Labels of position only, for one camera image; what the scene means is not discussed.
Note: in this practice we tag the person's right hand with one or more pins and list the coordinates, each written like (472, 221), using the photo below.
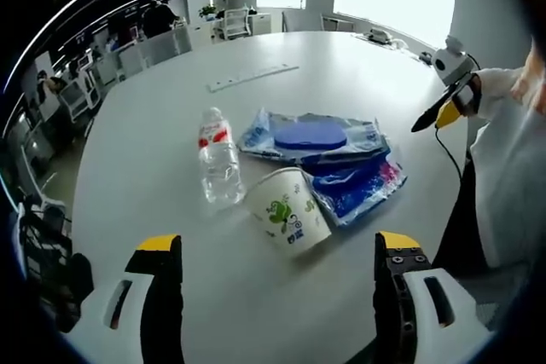
(533, 82)

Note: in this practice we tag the person's white shirt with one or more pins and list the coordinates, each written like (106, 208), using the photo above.
(507, 185)

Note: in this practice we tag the white device on table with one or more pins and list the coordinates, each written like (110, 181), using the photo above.
(381, 36)

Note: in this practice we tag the small black item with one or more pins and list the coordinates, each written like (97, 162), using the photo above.
(426, 57)

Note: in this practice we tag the white mesh office chair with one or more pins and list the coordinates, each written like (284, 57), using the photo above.
(235, 23)

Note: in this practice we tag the green potted plant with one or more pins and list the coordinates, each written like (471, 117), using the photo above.
(208, 11)

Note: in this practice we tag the wet wipes pack blue lid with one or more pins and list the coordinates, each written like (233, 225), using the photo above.
(309, 136)

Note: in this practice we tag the person's black trousers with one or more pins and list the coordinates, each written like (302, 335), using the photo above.
(458, 227)

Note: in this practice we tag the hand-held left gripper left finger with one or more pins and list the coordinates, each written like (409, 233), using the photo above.
(106, 308)

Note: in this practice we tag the white desk partition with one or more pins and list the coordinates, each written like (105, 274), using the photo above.
(166, 44)

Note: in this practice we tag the white round tabletop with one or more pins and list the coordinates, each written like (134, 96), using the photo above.
(179, 134)

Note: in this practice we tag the white ruler strip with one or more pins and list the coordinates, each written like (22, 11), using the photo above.
(251, 77)

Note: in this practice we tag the clear plastic water bottle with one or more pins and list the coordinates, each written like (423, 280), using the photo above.
(217, 159)

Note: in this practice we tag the white paper cup green print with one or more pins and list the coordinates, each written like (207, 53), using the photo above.
(288, 212)

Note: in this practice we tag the white low cabinet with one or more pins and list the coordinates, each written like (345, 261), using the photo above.
(259, 23)

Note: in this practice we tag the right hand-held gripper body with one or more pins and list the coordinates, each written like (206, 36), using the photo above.
(454, 66)

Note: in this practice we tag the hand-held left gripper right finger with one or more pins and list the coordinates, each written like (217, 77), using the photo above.
(431, 308)

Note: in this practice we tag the blue plastic packet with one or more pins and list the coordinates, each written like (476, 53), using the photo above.
(358, 189)

